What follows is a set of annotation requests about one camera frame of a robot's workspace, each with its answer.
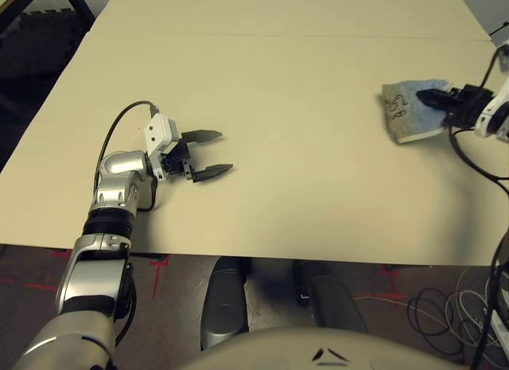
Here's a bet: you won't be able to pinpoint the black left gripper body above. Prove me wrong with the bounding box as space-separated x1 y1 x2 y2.
161 140 196 182

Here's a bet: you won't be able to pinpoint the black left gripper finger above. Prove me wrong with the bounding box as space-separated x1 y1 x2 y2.
192 162 235 185
181 129 223 146

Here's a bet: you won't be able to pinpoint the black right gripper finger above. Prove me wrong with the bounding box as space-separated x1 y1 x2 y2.
422 99 458 111
415 89 457 101

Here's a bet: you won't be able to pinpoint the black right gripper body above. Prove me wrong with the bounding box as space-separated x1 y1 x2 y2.
444 84 496 130

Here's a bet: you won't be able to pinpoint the blue grey printed rag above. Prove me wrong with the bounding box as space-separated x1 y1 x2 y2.
381 78 455 146

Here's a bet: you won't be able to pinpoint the red floor tape cross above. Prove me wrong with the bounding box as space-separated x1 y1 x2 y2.
354 265 409 304
146 255 171 298

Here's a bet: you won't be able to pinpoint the grey left robot foot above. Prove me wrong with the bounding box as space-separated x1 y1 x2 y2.
200 257 251 350

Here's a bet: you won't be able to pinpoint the grey robot foot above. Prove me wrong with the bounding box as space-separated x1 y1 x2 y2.
293 259 369 334
200 257 251 350

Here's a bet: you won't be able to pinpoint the grey right robot foot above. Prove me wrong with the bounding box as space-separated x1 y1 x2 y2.
293 259 369 334

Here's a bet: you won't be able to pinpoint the black foam floor mats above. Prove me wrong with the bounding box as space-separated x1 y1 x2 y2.
0 10 93 111

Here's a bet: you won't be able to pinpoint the grey robot torso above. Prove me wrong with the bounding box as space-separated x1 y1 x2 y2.
173 325 467 370

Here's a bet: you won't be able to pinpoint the white power adapter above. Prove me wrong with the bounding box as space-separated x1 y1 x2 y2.
489 305 509 348

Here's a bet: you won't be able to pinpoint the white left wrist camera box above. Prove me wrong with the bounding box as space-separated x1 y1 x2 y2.
143 112 181 181

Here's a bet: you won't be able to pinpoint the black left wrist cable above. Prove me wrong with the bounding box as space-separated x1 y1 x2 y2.
94 100 160 188

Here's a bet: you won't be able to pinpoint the black left elbow cable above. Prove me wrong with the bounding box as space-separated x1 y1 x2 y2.
114 260 139 349

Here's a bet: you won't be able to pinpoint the side table with black frame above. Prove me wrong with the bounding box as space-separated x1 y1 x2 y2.
0 0 97 21

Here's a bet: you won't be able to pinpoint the black floor cable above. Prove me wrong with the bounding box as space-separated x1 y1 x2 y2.
406 287 495 358

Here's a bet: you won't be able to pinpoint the white floor cable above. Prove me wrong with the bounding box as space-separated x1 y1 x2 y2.
352 266 499 348

